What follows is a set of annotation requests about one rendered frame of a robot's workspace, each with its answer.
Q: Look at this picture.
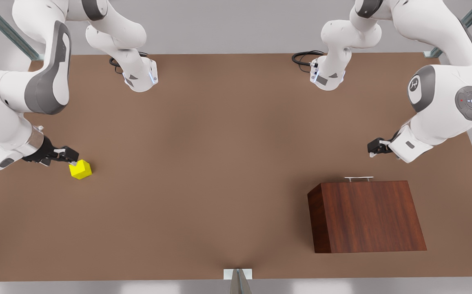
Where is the silver frame post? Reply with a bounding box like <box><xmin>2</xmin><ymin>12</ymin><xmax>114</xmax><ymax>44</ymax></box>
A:
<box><xmin>223</xmin><ymin>268</ymin><xmax>253</xmax><ymax>294</ymax></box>
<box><xmin>0</xmin><ymin>0</ymin><xmax>45</xmax><ymax>62</ymax></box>
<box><xmin>423</xmin><ymin>0</ymin><xmax>472</xmax><ymax>59</ymax></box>

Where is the black cable loop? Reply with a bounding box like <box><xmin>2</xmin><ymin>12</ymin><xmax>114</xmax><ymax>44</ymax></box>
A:
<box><xmin>292</xmin><ymin>50</ymin><xmax>326</xmax><ymax>74</ymax></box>
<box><xmin>109</xmin><ymin>51</ymin><xmax>149</xmax><ymax>76</ymax></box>

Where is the dark wooden cabinet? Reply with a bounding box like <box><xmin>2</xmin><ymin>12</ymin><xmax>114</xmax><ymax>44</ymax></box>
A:
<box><xmin>307</xmin><ymin>180</ymin><xmax>428</xmax><ymax>254</ymax></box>

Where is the yellow cube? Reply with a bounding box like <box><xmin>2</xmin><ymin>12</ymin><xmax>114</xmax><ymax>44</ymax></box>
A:
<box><xmin>69</xmin><ymin>159</ymin><xmax>93</xmax><ymax>180</ymax></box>

